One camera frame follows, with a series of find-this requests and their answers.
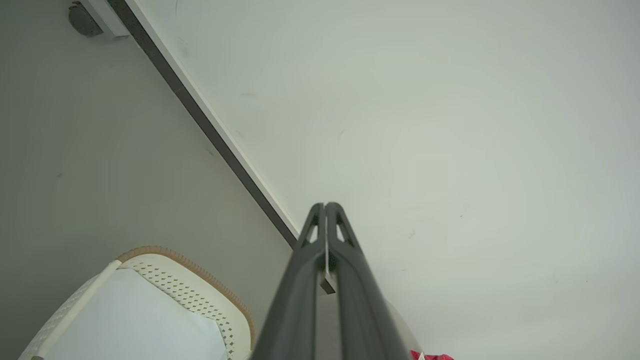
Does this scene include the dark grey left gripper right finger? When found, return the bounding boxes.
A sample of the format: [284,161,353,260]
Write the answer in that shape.
[326,202,411,360]

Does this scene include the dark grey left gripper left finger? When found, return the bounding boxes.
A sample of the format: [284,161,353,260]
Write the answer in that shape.
[252,202,327,360]

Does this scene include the white perforated laundry basket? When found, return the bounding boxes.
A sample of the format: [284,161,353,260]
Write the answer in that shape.
[17,246,257,360]

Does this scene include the black white baseboard strip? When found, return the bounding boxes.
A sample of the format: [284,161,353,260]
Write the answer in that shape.
[106,0,337,295]

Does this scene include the black caster wheel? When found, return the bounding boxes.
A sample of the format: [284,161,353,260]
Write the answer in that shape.
[68,1,104,37]

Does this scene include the grey metal partition frame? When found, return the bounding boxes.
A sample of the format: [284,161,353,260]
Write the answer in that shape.
[80,0,132,38]

